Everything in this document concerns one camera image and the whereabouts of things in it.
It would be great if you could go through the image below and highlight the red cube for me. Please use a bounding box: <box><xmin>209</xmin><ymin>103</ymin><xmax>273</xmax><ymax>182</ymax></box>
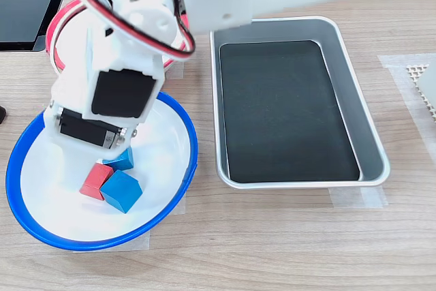
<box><xmin>79</xmin><ymin>163</ymin><xmax>115</xmax><ymax>200</ymax></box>

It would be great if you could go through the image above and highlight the blue cube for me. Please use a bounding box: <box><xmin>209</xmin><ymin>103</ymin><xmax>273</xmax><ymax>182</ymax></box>
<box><xmin>99</xmin><ymin>170</ymin><xmax>143</xmax><ymax>215</ymax></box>
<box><xmin>101</xmin><ymin>147</ymin><xmax>134</xmax><ymax>171</ymax></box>

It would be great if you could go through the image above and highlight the blue-rimmed white plate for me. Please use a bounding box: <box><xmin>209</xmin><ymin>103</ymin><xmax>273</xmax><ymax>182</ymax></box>
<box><xmin>5</xmin><ymin>91</ymin><xmax>199</xmax><ymax>251</ymax></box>

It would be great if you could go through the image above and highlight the red-rimmed white plate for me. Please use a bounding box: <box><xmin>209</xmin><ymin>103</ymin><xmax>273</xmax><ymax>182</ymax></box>
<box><xmin>45</xmin><ymin>0</ymin><xmax>191</xmax><ymax>80</ymax></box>

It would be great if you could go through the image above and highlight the black flat electronic device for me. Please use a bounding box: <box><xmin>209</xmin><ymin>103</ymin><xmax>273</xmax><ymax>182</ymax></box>
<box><xmin>0</xmin><ymin>0</ymin><xmax>69</xmax><ymax>52</ymax></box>

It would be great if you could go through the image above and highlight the black tray mat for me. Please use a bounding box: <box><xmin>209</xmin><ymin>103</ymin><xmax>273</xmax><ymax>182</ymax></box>
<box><xmin>219</xmin><ymin>40</ymin><xmax>361</xmax><ymax>183</ymax></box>

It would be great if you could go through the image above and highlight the steel tray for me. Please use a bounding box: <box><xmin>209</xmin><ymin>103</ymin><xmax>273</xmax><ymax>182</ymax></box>
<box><xmin>209</xmin><ymin>16</ymin><xmax>391</xmax><ymax>190</ymax></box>

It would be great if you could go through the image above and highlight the red black white servo cable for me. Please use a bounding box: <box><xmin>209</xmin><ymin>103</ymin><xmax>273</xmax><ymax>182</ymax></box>
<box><xmin>57</xmin><ymin>0</ymin><xmax>198</xmax><ymax>63</ymax></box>

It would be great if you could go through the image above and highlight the pale perforated base plate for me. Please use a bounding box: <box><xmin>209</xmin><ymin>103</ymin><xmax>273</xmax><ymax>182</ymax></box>
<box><xmin>407</xmin><ymin>62</ymin><xmax>436</xmax><ymax>123</ymax></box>

